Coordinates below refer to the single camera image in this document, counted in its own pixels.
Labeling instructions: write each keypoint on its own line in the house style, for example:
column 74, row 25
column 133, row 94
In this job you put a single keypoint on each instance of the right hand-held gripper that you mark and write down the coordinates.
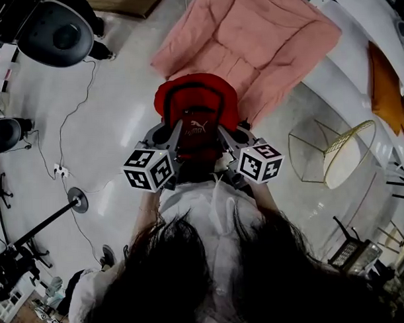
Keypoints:
column 260, row 163

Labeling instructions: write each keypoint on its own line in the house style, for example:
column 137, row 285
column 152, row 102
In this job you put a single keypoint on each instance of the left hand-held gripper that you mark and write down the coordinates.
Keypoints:
column 148, row 169

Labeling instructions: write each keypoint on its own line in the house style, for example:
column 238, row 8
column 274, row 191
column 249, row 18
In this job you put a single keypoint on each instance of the red backpack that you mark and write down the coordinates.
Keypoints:
column 199, row 91

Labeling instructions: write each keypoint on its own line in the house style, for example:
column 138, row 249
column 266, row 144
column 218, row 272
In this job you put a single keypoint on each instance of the person's left forearm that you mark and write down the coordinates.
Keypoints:
column 149, row 209

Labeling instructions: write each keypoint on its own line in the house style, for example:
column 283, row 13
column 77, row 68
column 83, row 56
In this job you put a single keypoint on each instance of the person's right forearm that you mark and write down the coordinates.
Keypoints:
column 264, row 196

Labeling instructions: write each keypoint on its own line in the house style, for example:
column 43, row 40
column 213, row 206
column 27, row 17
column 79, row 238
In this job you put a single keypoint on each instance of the person's white shirt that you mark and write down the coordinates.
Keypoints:
column 197, row 204

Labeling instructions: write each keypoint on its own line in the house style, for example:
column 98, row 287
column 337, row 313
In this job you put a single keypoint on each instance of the black stand with round base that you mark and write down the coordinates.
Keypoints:
column 78, row 200

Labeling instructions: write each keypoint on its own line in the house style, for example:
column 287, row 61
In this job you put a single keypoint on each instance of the white power strip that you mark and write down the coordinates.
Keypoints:
column 61, row 170

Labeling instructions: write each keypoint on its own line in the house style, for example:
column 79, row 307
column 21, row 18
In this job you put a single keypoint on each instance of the person's left shoe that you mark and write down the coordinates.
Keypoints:
column 108, row 255

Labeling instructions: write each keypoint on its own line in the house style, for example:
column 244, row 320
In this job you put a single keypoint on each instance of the wooden board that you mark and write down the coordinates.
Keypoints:
column 127, row 4

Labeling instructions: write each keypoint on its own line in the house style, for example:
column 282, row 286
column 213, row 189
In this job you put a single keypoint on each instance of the large black office chair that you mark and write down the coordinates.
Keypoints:
column 55, row 33

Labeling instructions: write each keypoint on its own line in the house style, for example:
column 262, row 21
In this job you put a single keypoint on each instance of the orange cushion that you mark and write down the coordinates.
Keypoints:
column 386, row 91

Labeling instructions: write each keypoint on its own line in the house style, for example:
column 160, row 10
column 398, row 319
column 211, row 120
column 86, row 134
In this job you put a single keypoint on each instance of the black light panel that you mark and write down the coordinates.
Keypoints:
column 354, row 255

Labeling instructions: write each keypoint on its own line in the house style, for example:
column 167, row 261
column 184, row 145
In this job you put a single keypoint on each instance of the small black office chair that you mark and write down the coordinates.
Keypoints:
column 4, row 134

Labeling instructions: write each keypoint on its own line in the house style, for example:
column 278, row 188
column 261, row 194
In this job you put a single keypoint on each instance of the black chair legs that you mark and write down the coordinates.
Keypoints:
column 401, row 180

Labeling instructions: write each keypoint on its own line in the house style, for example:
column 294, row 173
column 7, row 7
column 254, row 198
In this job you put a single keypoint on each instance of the wooden chair legs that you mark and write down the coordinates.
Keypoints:
column 398, row 236

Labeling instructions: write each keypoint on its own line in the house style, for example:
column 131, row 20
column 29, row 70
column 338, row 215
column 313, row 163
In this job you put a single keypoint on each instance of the black tripod equipment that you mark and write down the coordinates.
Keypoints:
column 17, row 263

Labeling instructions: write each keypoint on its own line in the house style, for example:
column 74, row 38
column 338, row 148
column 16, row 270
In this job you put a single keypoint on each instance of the white shelf unit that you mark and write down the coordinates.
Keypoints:
column 10, row 305

